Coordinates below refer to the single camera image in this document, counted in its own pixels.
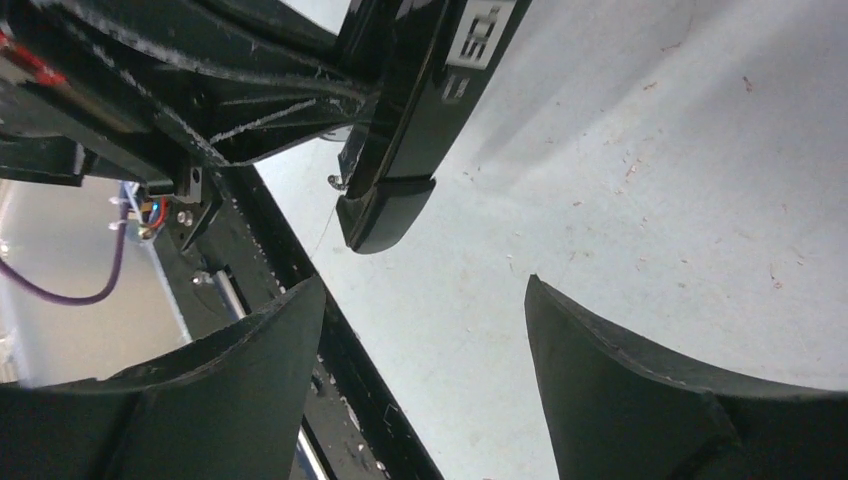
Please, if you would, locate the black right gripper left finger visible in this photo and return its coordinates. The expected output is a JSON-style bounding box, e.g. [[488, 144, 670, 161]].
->
[[1, 278, 325, 479]]

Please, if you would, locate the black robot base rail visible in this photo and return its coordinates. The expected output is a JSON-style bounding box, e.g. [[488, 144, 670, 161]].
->
[[154, 167, 440, 479]]

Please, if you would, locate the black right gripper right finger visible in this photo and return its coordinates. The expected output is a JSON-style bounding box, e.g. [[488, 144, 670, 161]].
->
[[524, 276, 847, 479]]

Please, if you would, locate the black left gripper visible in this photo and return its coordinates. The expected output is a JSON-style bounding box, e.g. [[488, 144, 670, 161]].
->
[[1, 1, 378, 251]]

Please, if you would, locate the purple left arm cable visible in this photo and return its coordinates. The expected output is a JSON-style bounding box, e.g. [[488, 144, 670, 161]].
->
[[0, 198, 130, 308]]

